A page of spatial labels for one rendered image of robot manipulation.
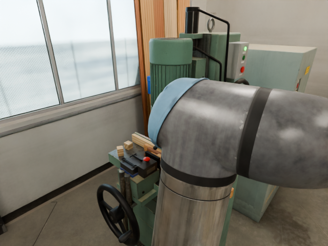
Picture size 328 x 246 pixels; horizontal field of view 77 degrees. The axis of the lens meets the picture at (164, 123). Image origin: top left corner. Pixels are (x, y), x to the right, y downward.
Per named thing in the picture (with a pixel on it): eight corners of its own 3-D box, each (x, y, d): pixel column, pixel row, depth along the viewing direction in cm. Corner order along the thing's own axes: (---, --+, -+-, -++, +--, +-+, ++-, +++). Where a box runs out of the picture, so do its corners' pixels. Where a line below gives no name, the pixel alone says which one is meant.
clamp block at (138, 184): (118, 184, 98) (116, 169, 95) (139, 171, 107) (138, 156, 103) (138, 200, 89) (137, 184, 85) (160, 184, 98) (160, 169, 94)
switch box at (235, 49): (223, 77, 102) (227, 42, 95) (233, 74, 109) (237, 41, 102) (235, 79, 98) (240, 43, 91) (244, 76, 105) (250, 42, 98)
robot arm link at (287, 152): (453, 106, 14) (326, 109, 72) (261, 82, 21) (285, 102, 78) (393, 251, 16) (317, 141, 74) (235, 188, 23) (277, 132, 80)
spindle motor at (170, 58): (143, 111, 96) (139, 38, 83) (168, 101, 108) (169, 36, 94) (172, 122, 85) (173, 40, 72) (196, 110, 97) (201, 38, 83)
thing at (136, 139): (132, 141, 129) (131, 134, 127) (134, 140, 130) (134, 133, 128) (218, 188, 92) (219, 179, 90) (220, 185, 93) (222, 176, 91)
